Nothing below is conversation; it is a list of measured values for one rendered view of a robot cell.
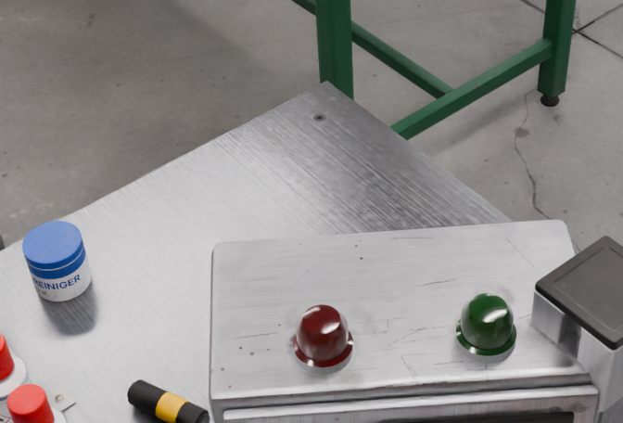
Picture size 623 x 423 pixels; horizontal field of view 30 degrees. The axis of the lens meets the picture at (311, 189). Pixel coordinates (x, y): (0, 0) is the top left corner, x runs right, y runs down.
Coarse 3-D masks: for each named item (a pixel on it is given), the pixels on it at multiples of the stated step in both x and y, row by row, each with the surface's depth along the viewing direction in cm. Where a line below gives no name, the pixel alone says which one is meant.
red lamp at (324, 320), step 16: (320, 304) 49; (304, 320) 49; (320, 320) 48; (336, 320) 48; (304, 336) 48; (320, 336) 48; (336, 336) 48; (304, 352) 49; (320, 352) 48; (336, 352) 49; (352, 352) 50; (304, 368) 49; (320, 368) 49; (336, 368) 49
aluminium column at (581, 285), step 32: (576, 256) 50; (608, 256) 50; (544, 288) 49; (576, 288) 49; (608, 288) 49; (544, 320) 50; (576, 320) 48; (608, 320) 47; (608, 352) 47; (608, 384) 48
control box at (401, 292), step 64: (256, 256) 54; (320, 256) 54; (384, 256) 54; (448, 256) 54; (512, 256) 54; (256, 320) 52; (384, 320) 51; (448, 320) 51; (256, 384) 49; (320, 384) 49; (384, 384) 49; (448, 384) 49; (512, 384) 49; (576, 384) 49
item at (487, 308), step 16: (464, 304) 49; (480, 304) 49; (496, 304) 49; (464, 320) 49; (480, 320) 48; (496, 320) 48; (512, 320) 49; (464, 336) 49; (480, 336) 48; (496, 336) 48; (512, 336) 49; (464, 352) 49; (480, 352) 49; (496, 352) 49
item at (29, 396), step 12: (24, 384) 99; (12, 396) 98; (24, 396) 98; (36, 396) 98; (12, 408) 97; (24, 408) 97; (36, 408) 97; (48, 408) 98; (12, 420) 98; (24, 420) 97; (36, 420) 97; (48, 420) 99; (60, 420) 101
